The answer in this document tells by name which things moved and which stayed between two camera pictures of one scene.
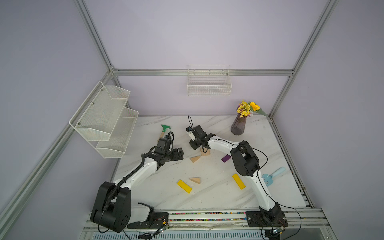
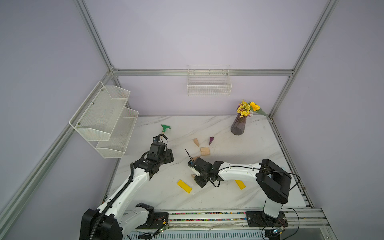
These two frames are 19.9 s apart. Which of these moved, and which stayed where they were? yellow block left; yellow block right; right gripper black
Moved: right gripper black
Stayed: yellow block left; yellow block right
